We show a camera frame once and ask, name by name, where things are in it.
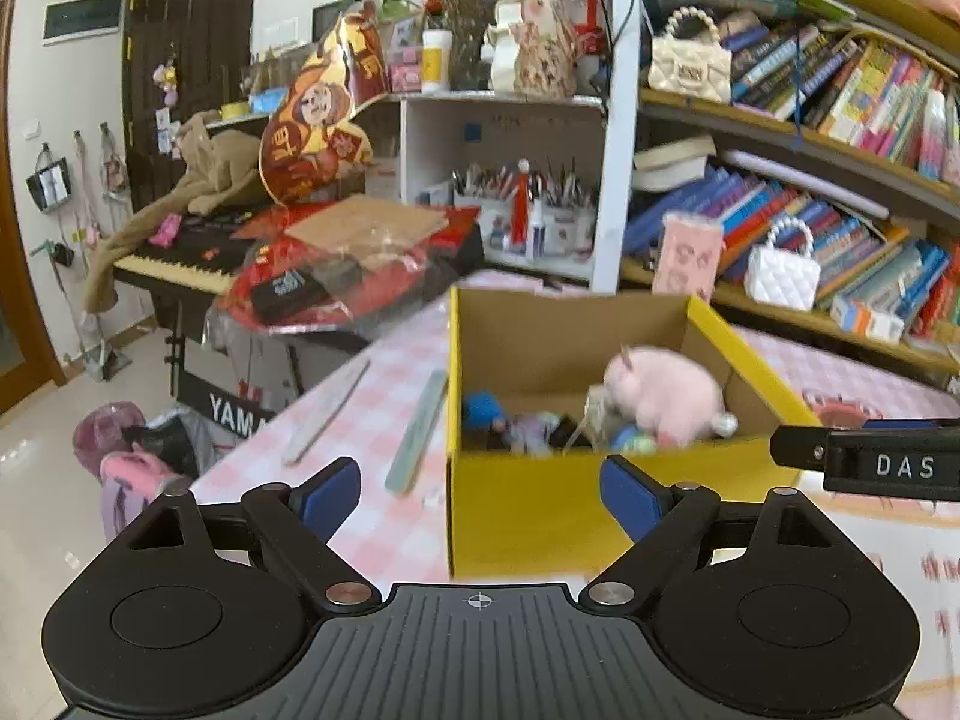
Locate white floral bag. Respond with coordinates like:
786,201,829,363
486,0,580,100

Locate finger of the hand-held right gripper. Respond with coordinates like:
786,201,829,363
861,418,960,433
771,424,830,472

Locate pink backpack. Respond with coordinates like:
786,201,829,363
100,450,194,542

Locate pink plush toy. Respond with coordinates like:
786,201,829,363
604,345,740,447

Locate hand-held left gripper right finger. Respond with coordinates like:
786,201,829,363
581,456,845,612

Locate white cup yellow label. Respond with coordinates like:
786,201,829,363
421,28,452,94

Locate pink hanging pouch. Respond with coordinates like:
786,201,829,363
97,127,130,197

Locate red plastic bags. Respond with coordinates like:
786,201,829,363
202,206,482,336

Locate maroon bag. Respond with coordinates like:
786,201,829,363
73,401,149,479

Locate white pen cup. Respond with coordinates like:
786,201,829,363
450,193,518,250
538,202,599,257

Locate orange and white box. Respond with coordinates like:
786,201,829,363
831,292,905,344

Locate white paper roll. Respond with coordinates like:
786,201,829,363
718,148,887,220

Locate grey flat strip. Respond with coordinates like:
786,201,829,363
283,358,373,467

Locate grey toy car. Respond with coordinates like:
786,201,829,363
504,412,560,457

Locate white shelf cabinet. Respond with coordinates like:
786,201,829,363
401,94,610,287

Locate wooden bookshelf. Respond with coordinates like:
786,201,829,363
611,0,960,383

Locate green ruler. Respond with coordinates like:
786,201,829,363
385,369,450,497

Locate dark wall sign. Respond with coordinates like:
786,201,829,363
43,0,123,42

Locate thick beige-edged book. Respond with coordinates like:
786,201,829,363
634,135,719,194

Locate mint green small toy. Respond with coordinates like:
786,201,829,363
611,424,661,455

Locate red printed figure decoration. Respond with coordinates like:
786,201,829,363
259,15,376,205

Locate black electronic keyboard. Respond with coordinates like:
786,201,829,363
112,206,485,441

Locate brown cloth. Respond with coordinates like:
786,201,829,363
82,112,265,314

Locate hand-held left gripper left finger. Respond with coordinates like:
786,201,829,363
112,456,383,616

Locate yellow cardboard box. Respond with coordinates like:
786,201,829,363
448,286,822,582

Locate pink pen holder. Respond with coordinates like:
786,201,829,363
651,214,725,297

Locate grey hanging tote bag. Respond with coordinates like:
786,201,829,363
26,142,73,217

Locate dark wooden door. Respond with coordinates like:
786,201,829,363
124,0,261,212

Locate beige quilted handbag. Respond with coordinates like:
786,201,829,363
649,6,734,104

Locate row of upright books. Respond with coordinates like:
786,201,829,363
720,11,960,182

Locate brown cardboard sheet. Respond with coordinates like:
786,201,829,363
285,195,449,250

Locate row of colourful books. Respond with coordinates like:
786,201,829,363
622,165,960,338

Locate white quilted handbag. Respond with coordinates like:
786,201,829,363
745,216,821,311

